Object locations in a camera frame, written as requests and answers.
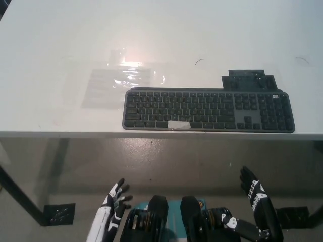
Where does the black ribbed robot body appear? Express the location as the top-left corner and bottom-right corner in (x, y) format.
(120, 194), (240, 242)

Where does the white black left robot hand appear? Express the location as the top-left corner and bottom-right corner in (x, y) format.
(87, 177), (134, 242)

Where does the crinkled clear tape piece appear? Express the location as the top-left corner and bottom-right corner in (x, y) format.
(107, 48), (167, 89)

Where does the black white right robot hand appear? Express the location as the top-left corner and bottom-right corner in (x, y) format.
(221, 165), (285, 242)

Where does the white tape strip on spacebar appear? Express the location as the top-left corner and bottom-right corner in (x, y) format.
(168, 120), (191, 130)

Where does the clear rectangular plastic sheet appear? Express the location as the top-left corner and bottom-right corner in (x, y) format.
(80, 68), (152, 110)

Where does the teal robot body plate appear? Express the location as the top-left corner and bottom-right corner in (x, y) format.
(131, 199), (208, 242)

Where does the dark grey wireless keyboard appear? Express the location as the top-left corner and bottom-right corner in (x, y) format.
(123, 86), (296, 134)

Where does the black metal table leg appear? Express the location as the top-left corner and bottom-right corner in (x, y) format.
(0, 165), (50, 226)

